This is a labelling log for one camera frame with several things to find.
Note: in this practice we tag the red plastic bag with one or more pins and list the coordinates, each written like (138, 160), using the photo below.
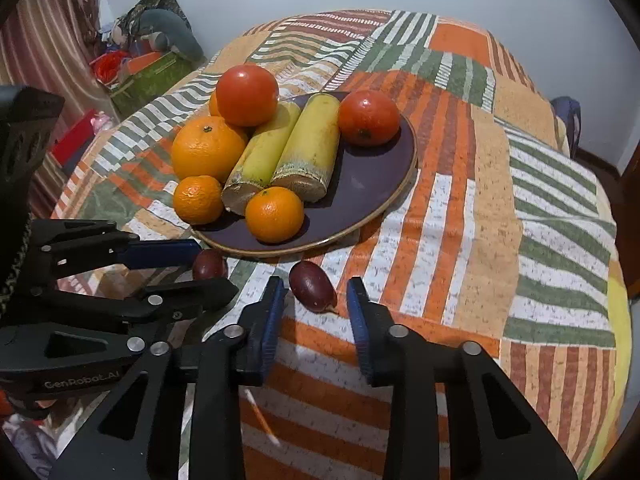
(107, 67)

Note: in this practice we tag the small tangerine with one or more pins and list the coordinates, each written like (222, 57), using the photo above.
(197, 200)
(274, 214)

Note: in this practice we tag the yellow-green sugarcane piece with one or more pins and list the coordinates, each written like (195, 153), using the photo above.
(310, 150)
(262, 160)

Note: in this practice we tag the dark patterned cloth bag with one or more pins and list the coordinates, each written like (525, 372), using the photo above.
(155, 0)

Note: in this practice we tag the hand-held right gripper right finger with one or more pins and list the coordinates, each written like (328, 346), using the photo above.
(359, 330)

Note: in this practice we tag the red tomato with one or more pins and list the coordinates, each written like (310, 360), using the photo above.
(369, 117)
(247, 95)

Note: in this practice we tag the purple ceramic plate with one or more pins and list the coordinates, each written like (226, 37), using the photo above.
(370, 180)

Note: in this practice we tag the large orange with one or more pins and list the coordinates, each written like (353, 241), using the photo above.
(207, 147)
(215, 104)

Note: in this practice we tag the dark purple grape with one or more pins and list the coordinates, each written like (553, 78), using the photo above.
(209, 265)
(311, 285)

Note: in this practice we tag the red box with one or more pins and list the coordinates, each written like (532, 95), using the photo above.
(75, 140)

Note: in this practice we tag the green fabric storage box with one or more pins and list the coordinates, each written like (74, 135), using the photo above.
(145, 82)

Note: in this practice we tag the white and orange stick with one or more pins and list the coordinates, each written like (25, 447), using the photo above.
(260, 415)

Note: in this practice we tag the striped patchwork blanket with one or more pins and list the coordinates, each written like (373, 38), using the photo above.
(450, 210)

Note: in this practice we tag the striped brown curtain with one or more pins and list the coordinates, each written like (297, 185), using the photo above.
(45, 20)

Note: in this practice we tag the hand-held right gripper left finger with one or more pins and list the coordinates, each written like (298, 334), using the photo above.
(270, 320)

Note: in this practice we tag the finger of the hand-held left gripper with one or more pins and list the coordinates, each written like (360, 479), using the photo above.
(200, 295)
(160, 254)

